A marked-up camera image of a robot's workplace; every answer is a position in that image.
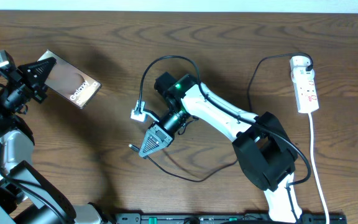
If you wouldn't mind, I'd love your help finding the black charging cable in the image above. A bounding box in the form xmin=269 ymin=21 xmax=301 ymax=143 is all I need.
xmin=128 ymin=52 xmax=314 ymax=183

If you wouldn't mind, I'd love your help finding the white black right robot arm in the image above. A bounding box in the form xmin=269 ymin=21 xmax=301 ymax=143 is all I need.
xmin=131 ymin=72 xmax=302 ymax=223

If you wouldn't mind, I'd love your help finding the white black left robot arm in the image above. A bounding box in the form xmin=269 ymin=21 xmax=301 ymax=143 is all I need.
xmin=0 ymin=52 xmax=114 ymax=223

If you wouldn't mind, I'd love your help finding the white charger adapter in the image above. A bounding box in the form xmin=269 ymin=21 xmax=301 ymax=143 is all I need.
xmin=290 ymin=55 xmax=313 ymax=72

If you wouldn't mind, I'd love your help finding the white power strip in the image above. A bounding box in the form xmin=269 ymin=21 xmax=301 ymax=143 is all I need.
xmin=291 ymin=67 xmax=319 ymax=114

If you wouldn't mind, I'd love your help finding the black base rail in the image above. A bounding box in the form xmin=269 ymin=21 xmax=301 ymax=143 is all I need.
xmin=114 ymin=213 xmax=347 ymax=224

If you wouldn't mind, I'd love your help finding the white power strip cord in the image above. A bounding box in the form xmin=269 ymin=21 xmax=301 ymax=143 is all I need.
xmin=307 ymin=112 xmax=331 ymax=224

